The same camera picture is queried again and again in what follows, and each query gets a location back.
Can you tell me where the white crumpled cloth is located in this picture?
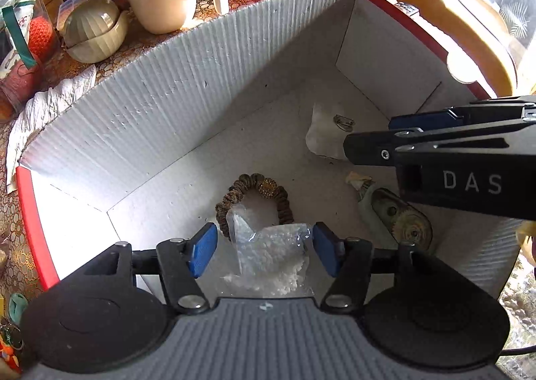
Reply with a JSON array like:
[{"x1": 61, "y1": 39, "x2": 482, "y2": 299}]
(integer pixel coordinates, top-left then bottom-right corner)
[{"x1": 6, "y1": 65, "x2": 98, "y2": 182}]

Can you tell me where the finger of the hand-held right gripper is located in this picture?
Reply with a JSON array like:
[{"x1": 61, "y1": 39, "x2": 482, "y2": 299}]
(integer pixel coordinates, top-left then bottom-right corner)
[
  {"x1": 342, "y1": 116, "x2": 536, "y2": 168},
  {"x1": 388, "y1": 95, "x2": 536, "y2": 132}
]

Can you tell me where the beige round lidded bowl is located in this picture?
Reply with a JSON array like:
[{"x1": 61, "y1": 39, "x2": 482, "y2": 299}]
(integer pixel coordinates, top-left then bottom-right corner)
[{"x1": 61, "y1": 0, "x2": 131, "y2": 65}]

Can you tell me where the teal plastic item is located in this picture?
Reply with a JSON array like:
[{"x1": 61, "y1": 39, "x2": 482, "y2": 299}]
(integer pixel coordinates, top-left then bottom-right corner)
[{"x1": 7, "y1": 293, "x2": 29, "y2": 323}]

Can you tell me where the white cardboard box red outside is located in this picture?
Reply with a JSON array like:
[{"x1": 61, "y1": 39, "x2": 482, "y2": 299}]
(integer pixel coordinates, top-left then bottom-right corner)
[{"x1": 14, "y1": 0, "x2": 525, "y2": 302}]

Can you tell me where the clear gift bag green ribbon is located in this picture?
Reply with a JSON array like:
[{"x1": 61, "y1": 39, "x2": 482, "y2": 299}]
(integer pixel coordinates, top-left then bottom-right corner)
[{"x1": 0, "y1": 0, "x2": 62, "y2": 113}]

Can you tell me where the brown beaded scrunchie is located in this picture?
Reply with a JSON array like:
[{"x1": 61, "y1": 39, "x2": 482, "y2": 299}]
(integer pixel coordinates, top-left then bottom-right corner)
[{"x1": 215, "y1": 173, "x2": 290, "y2": 241}]

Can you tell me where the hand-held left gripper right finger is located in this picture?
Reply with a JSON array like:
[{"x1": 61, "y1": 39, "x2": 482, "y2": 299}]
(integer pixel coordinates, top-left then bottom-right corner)
[{"x1": 312, "y1": 221, "x2": 451, "y2": 314}]

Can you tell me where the crumpled paper scrap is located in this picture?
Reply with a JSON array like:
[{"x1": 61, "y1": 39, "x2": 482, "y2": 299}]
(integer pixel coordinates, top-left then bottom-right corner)
[{"x1": 345, "y1": 171, "x2": 374, "y2": 193}]

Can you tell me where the small clear bag with ring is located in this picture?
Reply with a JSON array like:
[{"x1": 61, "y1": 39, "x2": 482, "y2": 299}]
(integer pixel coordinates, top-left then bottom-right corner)
[{"x1": 305, "y1": 103, "x2": 357, "y2": 160}]

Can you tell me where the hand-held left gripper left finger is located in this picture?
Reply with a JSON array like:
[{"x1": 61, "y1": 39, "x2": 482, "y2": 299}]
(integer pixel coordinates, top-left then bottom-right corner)
[{"x1": 84, "y1": 222, "x2": 219, "y2": 314}]

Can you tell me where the clear bag of white bits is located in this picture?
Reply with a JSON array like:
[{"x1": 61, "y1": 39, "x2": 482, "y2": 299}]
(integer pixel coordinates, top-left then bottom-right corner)
[{"x1": 218, "y1": 204, "x2": 316, "y2": 299}]

